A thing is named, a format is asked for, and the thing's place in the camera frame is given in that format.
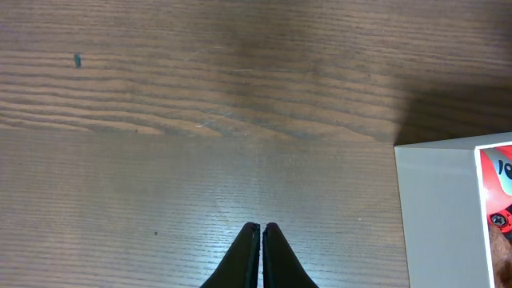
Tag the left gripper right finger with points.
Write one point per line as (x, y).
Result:
(281, 267)

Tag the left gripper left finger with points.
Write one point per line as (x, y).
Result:
(239, 266)

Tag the red toy ball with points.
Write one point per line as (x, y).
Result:
(496, 177)

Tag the brown plush toy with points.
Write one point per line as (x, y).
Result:
(500, 248)

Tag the red toy fire truck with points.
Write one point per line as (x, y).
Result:
(502, 220)

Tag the white cardboard box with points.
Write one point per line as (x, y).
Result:
(444, 209)

